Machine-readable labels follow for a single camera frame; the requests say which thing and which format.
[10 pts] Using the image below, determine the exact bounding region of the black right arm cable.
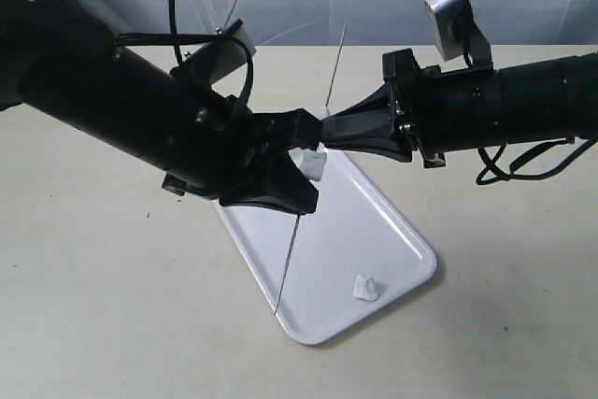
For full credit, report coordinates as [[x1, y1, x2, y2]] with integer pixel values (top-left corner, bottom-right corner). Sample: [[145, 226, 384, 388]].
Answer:
[[475, 135, 598, 186]]

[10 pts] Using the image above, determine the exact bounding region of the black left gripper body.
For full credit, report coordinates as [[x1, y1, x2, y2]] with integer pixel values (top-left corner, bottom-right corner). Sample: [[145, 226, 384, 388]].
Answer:
[[161, 85, 287, 200]]

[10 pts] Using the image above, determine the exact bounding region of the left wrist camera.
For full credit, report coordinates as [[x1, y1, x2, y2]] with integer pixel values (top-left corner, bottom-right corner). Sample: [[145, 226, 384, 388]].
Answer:
[[184, 19, 256, 85]]

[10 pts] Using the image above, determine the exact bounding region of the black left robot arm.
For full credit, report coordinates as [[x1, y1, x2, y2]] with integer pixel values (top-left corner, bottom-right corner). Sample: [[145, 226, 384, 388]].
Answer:
[[1, 0, 321, 214]]

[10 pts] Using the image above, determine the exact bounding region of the white plastic tray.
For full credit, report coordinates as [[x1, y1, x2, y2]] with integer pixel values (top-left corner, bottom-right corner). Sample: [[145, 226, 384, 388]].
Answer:
[[216, 150, 437, 345]]

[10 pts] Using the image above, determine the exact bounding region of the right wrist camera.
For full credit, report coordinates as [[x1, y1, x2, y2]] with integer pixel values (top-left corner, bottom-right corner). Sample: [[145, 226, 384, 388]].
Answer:
[[424, 0, 492, 67]]

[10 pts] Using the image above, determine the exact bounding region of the thin metal skewer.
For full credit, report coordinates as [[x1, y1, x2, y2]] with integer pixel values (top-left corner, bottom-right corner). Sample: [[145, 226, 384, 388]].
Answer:
[[273, 23, 348, 315]]

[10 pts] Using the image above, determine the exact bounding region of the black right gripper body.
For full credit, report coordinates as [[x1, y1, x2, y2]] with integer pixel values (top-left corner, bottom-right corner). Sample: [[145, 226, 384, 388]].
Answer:
[[382, 49, 503, 168]]

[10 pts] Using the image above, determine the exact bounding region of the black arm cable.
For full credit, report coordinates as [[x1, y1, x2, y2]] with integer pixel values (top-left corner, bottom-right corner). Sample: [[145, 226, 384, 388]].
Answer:
[[475, 135, 598, 186], [116, 0, 256, 124]]

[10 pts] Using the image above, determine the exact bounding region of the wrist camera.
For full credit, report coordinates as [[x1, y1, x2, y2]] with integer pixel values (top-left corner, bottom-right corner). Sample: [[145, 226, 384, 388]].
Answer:
[[424, 0, 492, 67], [184, 19, 256, 85]]

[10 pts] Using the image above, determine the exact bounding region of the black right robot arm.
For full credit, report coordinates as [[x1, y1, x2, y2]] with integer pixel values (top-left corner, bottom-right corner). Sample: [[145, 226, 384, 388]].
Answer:
[[220, 49, 597, 215]]

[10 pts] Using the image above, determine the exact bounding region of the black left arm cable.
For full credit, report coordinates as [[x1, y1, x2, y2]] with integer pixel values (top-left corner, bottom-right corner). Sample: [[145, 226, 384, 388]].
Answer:
[[116, 0, 256, 124]]

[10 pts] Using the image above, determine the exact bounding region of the white marshmallow piece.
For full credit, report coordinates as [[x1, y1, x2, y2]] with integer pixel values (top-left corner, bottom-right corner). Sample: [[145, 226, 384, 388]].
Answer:
[[352, 274, 380, 302], [319, 107, 330, 120], [299, 150, 327, 182]]

